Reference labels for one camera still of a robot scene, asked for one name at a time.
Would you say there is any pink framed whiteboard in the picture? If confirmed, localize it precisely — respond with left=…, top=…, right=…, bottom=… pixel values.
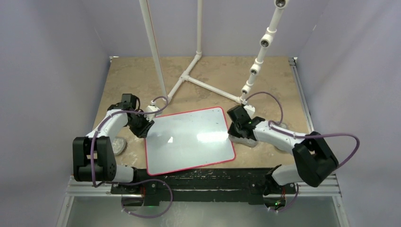
left=145, top=106, right=236, bottom=176

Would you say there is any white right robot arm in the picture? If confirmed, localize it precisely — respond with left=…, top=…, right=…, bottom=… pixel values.
left=227, top=105, right=339, bottom=192

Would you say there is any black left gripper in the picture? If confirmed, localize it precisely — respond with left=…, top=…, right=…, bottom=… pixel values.
left=126, top=111, right=154, bottom=138

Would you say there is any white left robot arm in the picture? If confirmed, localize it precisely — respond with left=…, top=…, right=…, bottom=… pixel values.
left=72, top=94, right=154, bottom=193

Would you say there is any aluminium rail frame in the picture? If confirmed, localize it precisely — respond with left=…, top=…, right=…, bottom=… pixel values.
left=59, top=56, right=347, bottom=227

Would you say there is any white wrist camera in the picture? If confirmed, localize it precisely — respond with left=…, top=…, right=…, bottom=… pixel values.
left=243, top=105, right=255, bottom=119
left=144, top=105, right=163, bottom=121

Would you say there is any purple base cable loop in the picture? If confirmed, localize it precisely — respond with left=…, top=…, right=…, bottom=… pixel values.
left=120, top=178, right=174, bottom=219

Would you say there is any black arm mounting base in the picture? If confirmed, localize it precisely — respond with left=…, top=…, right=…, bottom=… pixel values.
left=111, top=168, right=296, bottom=206

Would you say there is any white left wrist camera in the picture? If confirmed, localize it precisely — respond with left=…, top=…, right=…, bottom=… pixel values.
left=144, top=105, right=163, bottom=121

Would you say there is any white PVC pipe frame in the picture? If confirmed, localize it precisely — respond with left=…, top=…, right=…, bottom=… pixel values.
left=138, top=0, right=290, bottom=105

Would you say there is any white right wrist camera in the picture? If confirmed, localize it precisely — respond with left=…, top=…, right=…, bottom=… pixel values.
left=243, top=105, right=255, bottom=119

